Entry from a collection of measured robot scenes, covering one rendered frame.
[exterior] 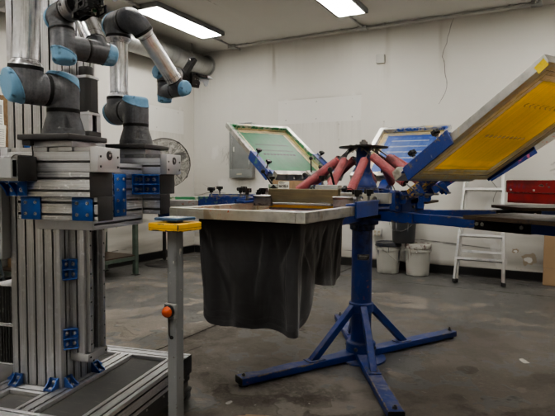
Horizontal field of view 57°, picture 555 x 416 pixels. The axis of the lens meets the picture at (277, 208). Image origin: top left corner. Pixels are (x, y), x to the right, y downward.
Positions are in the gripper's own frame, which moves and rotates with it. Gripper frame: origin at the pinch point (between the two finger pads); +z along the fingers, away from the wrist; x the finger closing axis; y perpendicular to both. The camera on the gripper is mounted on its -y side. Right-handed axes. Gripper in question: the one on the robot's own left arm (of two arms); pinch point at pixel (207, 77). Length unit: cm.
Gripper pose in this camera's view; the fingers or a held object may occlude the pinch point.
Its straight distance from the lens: 298.9
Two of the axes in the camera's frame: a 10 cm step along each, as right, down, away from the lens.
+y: -1.1, 9.8, 1.4
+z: 6.5, -0.3, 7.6
